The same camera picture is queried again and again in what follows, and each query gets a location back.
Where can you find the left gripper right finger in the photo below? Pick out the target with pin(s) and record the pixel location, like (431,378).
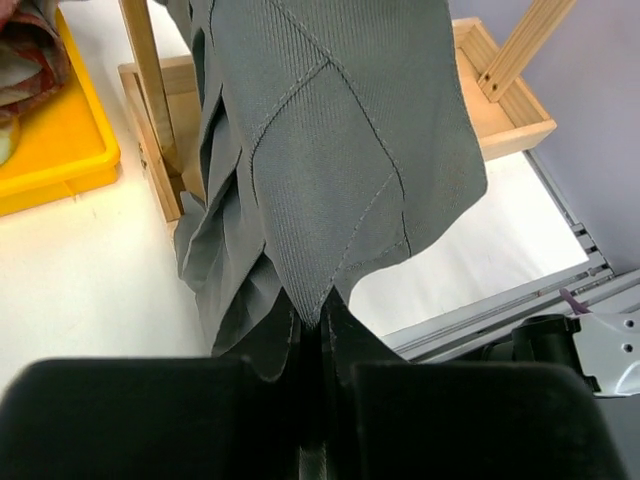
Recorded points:
(353,356)

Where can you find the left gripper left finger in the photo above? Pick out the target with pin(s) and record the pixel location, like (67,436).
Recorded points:
(271,348)

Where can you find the grey skirt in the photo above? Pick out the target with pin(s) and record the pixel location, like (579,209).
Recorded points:
(334,141)

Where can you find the red plaid skirt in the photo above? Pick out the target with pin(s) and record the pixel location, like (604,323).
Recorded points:
(35,23)

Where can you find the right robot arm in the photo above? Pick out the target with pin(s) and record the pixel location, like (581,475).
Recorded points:
(603,349)

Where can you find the wooden clothes rack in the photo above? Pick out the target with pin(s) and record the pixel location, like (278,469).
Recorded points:
(162,97)

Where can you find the yellow plastic tray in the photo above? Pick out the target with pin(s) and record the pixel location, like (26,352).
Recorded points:
(67,146)

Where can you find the aluminium rail frame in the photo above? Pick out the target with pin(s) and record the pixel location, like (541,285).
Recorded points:
(468,329)

